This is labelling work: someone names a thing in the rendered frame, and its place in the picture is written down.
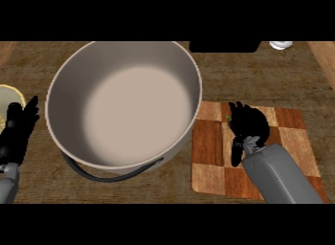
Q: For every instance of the checkered wooden cutting board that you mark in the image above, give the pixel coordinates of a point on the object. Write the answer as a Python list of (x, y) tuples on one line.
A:
[(209, 140)]

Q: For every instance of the dark purple eggplant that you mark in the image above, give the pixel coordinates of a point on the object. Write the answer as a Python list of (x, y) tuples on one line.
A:
[(228, 119)]

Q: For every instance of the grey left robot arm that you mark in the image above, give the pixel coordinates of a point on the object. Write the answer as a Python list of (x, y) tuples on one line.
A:
[(1, 189)]

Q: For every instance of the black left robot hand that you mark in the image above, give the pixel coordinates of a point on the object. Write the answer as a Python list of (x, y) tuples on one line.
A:
[(14, 134)]

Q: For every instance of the black rounded appliance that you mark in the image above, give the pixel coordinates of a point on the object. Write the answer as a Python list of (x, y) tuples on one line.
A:
[(222, 46)]

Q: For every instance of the small white object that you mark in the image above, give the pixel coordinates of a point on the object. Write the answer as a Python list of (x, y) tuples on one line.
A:
[(280, 45)]

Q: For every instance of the large grey cooking pot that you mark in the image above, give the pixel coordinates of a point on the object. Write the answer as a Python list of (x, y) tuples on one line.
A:
[(131, 108)]

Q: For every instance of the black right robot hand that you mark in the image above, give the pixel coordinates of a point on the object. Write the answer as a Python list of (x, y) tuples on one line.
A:
[(250, 122)]

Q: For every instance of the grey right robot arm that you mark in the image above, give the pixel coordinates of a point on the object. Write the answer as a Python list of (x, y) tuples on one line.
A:
[(280, 178)]

